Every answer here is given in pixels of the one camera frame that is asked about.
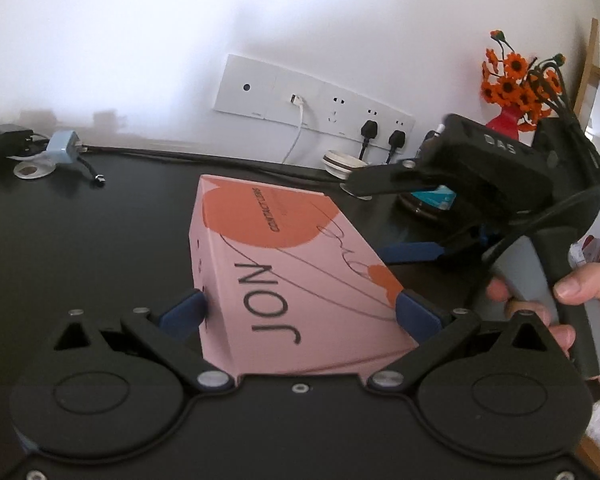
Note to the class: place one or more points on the black power adapter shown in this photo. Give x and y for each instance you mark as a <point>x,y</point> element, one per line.
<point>5,137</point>

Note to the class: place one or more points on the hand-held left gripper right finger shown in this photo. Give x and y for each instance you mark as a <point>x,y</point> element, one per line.
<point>420,315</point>

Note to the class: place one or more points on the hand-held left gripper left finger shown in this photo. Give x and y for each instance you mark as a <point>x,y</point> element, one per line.
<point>182,312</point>

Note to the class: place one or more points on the pink cardboard box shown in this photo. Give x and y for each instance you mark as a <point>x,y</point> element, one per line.
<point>280,285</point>

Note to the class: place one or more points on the black desktop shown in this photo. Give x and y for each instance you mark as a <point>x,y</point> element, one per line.
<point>105,260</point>

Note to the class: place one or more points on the black wall plug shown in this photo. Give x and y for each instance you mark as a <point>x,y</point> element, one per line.
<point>369,130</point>
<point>396,137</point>

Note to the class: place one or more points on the brown supplement bottle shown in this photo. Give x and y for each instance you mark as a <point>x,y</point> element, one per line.
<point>432,199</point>

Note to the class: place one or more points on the round white brown dish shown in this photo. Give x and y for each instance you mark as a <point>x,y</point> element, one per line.
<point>340,160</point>

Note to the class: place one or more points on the person's right hand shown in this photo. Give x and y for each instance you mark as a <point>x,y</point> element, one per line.
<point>590,285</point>

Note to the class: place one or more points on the light blue power adapter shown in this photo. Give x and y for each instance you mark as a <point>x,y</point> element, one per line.
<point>62,146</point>

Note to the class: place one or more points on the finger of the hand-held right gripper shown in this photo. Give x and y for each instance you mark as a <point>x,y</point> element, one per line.
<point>415,252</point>
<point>395,180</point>

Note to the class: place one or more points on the red vase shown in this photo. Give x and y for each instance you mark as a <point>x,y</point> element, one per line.
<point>502,122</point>

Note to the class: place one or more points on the orange artificial flowers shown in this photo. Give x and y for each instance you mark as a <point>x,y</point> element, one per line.
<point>510,75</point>

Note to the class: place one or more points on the white wall socket panel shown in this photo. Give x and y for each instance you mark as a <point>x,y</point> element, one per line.
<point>260,90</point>

